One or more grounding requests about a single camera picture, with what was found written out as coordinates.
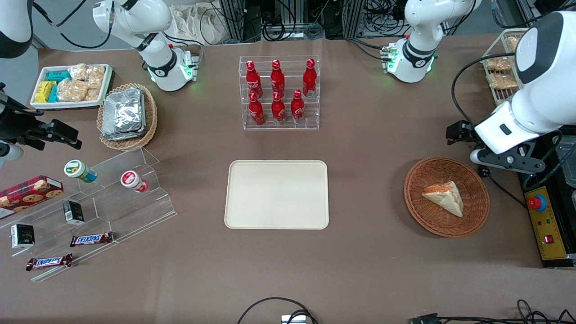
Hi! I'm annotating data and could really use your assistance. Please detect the yellow snack packet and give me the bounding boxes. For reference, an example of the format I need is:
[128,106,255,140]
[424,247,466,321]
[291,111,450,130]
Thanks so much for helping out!
[34,81,57,104]

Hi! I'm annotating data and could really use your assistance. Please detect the black connector cable bundle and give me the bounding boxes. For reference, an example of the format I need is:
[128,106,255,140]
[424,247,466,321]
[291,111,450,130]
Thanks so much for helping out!
[409,299,576,324]

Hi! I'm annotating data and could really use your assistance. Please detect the red lid cup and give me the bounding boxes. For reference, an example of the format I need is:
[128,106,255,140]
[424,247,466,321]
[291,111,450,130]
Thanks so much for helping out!
[120,170,149,194]

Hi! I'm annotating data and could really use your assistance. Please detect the small black box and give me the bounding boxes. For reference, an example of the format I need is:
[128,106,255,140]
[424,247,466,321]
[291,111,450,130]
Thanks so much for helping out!
[10,223,36,249]
[63,200,86,226]

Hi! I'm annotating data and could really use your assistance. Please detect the snickers chocolate bar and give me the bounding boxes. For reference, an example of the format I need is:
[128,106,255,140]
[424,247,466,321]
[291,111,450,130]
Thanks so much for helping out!
[69,231,115,248]
[25,253,74,272]

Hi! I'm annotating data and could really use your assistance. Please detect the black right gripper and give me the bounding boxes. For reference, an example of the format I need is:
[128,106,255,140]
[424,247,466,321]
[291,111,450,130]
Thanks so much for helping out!
[0,83,83,151]

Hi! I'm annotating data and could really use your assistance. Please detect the beige cloth bag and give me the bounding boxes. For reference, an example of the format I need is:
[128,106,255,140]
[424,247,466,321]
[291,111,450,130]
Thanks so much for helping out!
[170,4,226,46]

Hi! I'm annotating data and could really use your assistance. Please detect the light wicker basket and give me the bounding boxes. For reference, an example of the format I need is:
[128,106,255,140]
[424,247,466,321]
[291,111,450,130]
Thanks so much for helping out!
[97,83,158,152]

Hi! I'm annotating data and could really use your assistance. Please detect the black looped cable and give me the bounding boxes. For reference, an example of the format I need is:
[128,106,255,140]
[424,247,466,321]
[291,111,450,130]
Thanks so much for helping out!
[237,297,319,324]

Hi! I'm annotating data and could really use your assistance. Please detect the red cookie box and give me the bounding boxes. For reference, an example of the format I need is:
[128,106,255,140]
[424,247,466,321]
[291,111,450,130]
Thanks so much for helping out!
[0,175,64,221]

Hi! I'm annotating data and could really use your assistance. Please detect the white snack tray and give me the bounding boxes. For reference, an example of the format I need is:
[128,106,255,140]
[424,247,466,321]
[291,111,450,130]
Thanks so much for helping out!
[30,63,114,110]

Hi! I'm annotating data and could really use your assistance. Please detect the aluminium frame rack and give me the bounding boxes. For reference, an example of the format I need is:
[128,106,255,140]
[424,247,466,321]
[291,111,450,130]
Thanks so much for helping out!
[215,0,375,42]

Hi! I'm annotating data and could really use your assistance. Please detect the yellow control box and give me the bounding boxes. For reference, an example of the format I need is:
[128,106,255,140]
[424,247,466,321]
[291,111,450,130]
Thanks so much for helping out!
[524,185,569,262]

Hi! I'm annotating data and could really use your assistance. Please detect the green lid cup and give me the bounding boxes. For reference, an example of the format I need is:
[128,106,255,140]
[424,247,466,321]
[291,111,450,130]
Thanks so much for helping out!
[63,159,98,184]

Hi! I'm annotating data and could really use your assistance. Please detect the triangle sandwich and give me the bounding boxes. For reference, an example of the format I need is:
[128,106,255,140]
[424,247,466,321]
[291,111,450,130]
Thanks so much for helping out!
[421,180,464,218]

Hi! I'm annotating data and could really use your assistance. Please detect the silver foil pack stack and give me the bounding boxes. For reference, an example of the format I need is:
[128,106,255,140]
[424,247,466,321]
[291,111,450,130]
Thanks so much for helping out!
[101,87,147,141]

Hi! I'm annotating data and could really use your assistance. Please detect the red cola bottle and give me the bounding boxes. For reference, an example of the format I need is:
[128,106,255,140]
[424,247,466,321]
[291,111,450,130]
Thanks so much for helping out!
[271,91,287,125]
[245,60,263,99]
[270,59,286,98]
[302,58,318,98]
[248,92,266,126]
[290,89,306,123]

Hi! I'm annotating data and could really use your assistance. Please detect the clear plastic container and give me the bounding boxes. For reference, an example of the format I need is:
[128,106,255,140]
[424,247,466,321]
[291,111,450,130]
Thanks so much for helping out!
[555,136,576,188]

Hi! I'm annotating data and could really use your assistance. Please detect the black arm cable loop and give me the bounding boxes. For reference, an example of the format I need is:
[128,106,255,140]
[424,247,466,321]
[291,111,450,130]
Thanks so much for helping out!
[451,52,517,132]

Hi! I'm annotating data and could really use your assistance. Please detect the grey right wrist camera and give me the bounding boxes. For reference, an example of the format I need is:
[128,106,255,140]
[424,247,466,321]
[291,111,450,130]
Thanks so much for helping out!
[0,140,24,170]

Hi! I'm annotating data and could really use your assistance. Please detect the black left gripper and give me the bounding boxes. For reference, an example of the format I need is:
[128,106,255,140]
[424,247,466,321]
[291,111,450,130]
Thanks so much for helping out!
[446,120,548,175]

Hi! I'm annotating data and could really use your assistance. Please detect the black cable with plug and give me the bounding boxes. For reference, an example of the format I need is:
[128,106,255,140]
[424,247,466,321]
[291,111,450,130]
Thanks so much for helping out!
[477,165,530,210]

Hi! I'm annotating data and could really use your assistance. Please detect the clear acrylic bottle rack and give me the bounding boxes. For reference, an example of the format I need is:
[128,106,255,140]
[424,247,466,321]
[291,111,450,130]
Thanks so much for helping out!
[239,56,320,131]

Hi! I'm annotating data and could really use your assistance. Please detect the red emergency stop button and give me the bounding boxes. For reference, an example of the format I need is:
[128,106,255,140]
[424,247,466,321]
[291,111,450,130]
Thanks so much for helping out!
[527,194,548,212]

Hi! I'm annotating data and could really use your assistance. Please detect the white wire basket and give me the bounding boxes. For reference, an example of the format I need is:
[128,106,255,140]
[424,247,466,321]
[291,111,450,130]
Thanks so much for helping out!
[481,27,531,107]

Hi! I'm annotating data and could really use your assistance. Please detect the beige plastic tray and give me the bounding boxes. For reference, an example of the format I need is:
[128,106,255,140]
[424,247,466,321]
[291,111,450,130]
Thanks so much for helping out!
[224,160,330,230]

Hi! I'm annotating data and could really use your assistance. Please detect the clear acrylic stepped shelf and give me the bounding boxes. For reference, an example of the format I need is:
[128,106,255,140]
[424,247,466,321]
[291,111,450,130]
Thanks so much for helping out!
[0,146,179,283]

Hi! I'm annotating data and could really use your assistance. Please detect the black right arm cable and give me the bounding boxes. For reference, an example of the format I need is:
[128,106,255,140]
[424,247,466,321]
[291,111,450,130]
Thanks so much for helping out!
[32,0,114,50]

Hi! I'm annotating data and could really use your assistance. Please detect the brown wicker basket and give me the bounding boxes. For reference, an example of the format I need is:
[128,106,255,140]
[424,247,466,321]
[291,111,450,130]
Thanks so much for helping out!
[403,156,491,239]

